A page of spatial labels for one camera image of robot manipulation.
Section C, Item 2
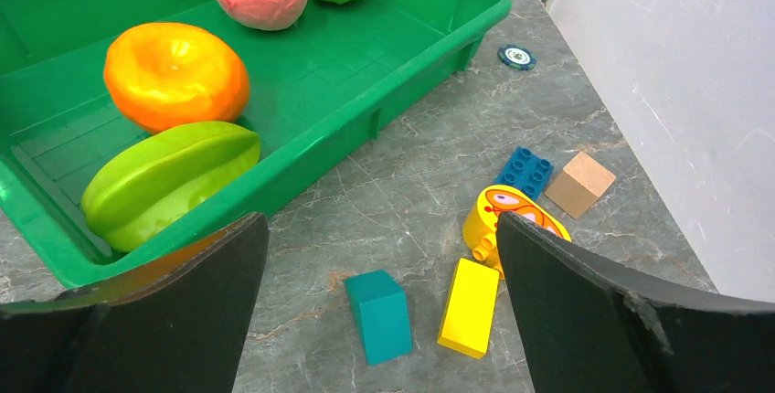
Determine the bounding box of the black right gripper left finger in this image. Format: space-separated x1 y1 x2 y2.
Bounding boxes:
1 213 269 392

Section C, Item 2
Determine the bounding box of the poker chip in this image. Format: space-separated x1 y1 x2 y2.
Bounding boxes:
497 45 536 71

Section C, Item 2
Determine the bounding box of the blue toy brick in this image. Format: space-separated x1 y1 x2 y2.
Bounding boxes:
494 146 554 201

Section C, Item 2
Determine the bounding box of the orange fake fruit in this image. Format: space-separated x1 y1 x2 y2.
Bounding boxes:
103 22 250 134

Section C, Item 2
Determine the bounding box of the green fake starfruit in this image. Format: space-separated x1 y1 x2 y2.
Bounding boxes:
81 121 260 252

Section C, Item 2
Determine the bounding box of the yellow rectangular block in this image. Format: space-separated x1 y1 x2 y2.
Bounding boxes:
437 258 499 359

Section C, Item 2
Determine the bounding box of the green plastic tray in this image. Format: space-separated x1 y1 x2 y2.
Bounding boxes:
1 0 511 288

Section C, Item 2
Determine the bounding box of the wooden cube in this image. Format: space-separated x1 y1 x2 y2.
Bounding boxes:
544 152 617 219

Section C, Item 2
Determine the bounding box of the teal rectangular block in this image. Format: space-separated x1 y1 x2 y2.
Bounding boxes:
345 270 413 366

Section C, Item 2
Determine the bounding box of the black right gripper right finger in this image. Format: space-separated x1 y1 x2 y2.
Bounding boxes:
496 212 774 392

